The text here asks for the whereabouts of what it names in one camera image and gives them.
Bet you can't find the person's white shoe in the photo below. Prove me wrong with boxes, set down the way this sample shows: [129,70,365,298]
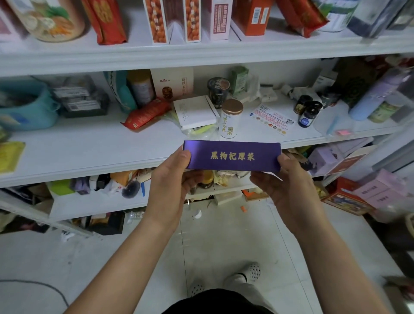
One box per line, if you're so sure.
[188,279,207,297]
[223,262,263,289]

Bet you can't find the dark red foil pouches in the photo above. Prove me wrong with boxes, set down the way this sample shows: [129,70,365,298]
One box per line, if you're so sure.
[276,0,329,38]

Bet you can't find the person's right hand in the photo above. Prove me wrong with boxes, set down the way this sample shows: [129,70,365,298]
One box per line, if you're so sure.
[249,152,321,234]

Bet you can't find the small dark bottle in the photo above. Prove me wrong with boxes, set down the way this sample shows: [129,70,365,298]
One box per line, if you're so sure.
[299,101,323,128]
[294,95,311,116]

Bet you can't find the white tub green label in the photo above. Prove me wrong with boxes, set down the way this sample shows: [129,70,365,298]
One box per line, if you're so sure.
[317,0,360,33]

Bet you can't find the yellow tag packet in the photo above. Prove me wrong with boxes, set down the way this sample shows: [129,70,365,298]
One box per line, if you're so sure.
[0,141,27,174]

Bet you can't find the small green jar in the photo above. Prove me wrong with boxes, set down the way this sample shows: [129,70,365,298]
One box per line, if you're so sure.
[367,94,403,124]

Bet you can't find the person's left hand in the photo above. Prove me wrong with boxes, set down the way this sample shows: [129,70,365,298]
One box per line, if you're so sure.
[145,145,208,230]

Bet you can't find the red box white edge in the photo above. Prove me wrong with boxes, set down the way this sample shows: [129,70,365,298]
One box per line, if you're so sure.
[183,0,202,44]
[144,0,170,45]

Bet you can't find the teal pouch bag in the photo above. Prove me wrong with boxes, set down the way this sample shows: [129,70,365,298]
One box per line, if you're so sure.
[107,70,138,112]

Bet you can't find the yellow bottle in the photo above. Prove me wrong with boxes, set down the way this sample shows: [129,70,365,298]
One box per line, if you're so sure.
[126,69,156,107]

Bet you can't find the white flat box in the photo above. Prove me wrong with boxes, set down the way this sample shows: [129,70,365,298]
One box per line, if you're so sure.
[172,95,220,132]

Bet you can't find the red pouch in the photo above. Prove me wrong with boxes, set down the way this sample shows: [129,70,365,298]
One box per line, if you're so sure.
[123,98,173,132]

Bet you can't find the purple blue long box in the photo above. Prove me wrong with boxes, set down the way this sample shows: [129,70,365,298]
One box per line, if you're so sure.
[183,140,283,181]

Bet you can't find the white box brown print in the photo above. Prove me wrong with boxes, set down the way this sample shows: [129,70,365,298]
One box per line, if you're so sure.
[150,66,195,101]

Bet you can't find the person's right forearm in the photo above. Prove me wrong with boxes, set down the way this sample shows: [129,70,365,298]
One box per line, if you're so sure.
[291,223,392,314]

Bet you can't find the small black grey boxes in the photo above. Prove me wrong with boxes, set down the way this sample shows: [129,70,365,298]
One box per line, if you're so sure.
[48,74,111,119]

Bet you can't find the small green pack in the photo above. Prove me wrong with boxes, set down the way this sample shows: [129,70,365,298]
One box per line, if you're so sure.
[229,65,250,97]

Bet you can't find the colourful flat box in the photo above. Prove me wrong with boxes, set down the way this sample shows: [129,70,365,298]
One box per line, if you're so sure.
[323,178,374,216]

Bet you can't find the teal plastic basket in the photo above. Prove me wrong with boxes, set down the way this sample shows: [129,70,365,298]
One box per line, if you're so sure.
[0,79,61,132]

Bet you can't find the lavender bottle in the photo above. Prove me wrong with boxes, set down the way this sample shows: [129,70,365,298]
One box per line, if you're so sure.
[348,68,408,122]

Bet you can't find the white metal shelving unit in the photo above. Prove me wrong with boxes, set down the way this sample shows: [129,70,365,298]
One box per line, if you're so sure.
[0,0,414,237]

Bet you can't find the white colourful sticker sheet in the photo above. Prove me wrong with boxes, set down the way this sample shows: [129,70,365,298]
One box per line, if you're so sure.
[249,105,295,135]

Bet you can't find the person's black clothing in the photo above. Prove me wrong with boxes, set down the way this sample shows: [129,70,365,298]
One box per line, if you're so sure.
[162,288,276,314]

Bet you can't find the orange red long box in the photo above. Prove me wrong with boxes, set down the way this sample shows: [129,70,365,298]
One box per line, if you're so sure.
[232,0,274,37]

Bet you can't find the dark jar with lid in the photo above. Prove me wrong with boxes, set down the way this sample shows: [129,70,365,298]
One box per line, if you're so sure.
[207,77,231,109]

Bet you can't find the red-brown box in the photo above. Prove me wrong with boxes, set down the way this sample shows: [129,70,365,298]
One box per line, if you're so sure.
[0,3,27,40]

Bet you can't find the pink carton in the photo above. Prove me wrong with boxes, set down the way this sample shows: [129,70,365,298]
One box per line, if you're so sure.
[352,168,407,208]

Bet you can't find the pink blossom box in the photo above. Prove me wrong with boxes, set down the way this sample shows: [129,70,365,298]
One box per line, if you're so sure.
[208,0,233,41]

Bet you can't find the beige cylinder canister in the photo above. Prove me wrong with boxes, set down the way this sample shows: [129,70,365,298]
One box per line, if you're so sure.
[5,0,86,43]

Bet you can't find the person's left forearm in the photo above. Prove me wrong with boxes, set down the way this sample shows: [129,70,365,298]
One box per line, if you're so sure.
[65,220,182,314]

